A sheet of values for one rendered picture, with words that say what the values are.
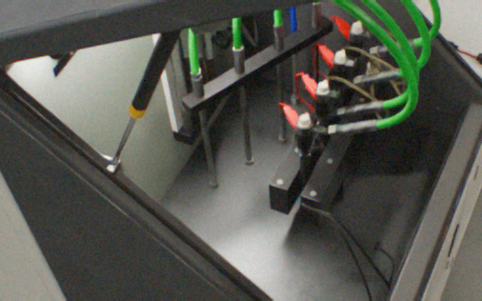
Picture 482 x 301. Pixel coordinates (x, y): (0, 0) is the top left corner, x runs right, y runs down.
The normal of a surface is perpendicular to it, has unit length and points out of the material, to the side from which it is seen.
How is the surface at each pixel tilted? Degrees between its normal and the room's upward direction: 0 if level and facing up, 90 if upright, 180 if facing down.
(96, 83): 90
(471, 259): 0
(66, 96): 90
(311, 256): 0
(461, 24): 0
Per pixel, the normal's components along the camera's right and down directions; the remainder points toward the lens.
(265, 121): -0.04, -0.61
